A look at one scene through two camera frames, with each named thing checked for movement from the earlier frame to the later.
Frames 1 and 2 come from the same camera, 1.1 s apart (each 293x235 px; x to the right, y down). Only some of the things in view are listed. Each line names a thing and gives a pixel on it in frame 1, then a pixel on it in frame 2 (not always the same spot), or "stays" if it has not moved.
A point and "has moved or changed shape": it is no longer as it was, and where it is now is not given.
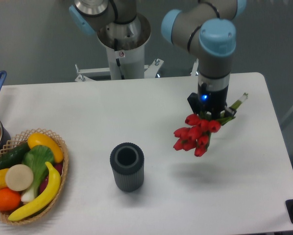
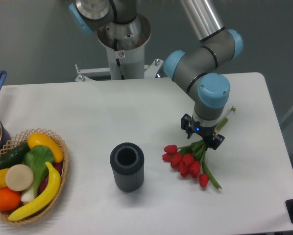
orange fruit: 7,199 stays
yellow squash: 40,139 stays
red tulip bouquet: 196,136 has moved or changed shape
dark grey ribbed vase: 127,162 stays
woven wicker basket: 16,141 stays
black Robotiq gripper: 213,101 → 188,124
